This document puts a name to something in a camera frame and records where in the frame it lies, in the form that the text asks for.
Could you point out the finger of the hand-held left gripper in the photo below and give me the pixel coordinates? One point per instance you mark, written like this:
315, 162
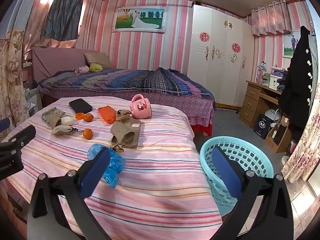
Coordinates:
21, 136
4, 124

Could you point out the red paper decoration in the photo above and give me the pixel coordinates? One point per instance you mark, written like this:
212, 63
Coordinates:
236, 47
204, 37

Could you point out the purple bed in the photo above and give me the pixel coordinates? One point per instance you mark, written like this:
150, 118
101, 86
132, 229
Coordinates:
195, 105

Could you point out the black gift bag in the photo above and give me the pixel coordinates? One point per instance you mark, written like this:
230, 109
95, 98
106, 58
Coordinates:
262, 127

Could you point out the small box atop wardrobe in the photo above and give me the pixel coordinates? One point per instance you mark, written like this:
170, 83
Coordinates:
197, 2

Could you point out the grey printed snack packet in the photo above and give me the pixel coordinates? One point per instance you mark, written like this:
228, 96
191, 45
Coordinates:
50, 112

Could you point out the framed wall poster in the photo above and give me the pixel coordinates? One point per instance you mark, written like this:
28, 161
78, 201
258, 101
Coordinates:
140, 18

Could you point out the white storage box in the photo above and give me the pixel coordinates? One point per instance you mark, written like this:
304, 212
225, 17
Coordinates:
270, 81

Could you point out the pink plush toy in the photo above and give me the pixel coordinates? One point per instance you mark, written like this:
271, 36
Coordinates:
82, 70

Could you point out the black smartphone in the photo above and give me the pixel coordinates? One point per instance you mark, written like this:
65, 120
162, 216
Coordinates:
80, 105

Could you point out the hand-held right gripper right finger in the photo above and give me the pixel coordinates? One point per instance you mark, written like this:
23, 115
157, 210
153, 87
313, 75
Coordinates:
226, 172

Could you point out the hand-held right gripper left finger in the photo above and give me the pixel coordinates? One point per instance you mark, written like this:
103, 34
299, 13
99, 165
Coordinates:
93, 172

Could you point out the pink valance curtain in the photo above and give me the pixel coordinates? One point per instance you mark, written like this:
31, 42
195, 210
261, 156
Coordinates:
271, 17

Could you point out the beige floral curtain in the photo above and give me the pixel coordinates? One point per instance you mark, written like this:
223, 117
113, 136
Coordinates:
12, 80

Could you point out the pink floral curtain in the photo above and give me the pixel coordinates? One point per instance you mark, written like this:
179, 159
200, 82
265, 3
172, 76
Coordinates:
303, 150

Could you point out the tangerine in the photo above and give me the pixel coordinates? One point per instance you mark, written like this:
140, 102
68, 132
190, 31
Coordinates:
88, 133
88, 117

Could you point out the wooden desk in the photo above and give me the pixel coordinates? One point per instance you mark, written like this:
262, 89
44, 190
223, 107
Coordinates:
251, 102

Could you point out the pink striped tablecloth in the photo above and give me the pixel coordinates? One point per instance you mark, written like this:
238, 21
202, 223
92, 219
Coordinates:
155, 180

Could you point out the white round soap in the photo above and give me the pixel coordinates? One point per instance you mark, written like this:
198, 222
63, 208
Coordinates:
67, 120

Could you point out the white power strip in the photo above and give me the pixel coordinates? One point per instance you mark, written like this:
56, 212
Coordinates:
26, 64

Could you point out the purple box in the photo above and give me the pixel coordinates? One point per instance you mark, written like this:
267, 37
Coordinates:
280, 72

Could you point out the green plush toy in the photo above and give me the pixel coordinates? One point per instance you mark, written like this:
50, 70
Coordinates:
96, 68

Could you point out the brown phone case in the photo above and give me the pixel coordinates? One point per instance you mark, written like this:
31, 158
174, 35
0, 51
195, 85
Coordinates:
135, 127

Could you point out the blue plastic bag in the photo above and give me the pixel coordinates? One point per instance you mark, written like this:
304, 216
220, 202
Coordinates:
116, 165

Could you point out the cardboard box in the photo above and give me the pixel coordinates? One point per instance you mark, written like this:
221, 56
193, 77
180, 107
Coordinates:
280, 137

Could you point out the white wardrobe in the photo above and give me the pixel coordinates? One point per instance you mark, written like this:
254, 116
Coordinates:
220, 75

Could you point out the beige pillow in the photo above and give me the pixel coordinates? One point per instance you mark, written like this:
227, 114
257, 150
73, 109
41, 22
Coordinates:
97, 58

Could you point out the small framed wall photo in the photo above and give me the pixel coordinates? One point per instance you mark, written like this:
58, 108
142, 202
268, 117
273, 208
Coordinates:
288, 45

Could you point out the white helmet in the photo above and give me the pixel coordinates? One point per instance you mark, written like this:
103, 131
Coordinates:
271, 113

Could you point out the pink satin curtain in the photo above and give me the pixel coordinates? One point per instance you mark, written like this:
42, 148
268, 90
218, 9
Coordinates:
37, 22

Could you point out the striped patchwork blanket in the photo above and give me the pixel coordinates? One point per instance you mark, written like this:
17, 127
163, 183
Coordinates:
140, 81

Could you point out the orange plastic cap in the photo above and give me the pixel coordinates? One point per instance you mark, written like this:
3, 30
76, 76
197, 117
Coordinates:
79, 116

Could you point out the orange plastic bag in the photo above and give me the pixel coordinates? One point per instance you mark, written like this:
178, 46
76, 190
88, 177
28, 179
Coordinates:
108, 115

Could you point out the dark grey curtain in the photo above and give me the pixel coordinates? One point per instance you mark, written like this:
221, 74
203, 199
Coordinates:
65, 12

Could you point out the pink cartoon mug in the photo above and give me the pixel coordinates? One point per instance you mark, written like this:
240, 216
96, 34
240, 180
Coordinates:
141, 107

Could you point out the black coat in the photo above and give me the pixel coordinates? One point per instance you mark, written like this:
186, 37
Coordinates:
297, 85

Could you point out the turquoise plastic basket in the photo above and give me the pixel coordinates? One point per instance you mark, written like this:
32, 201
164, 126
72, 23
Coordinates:
252, 153

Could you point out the desk lamp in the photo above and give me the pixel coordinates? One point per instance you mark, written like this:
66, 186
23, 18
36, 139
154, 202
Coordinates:
261, 67

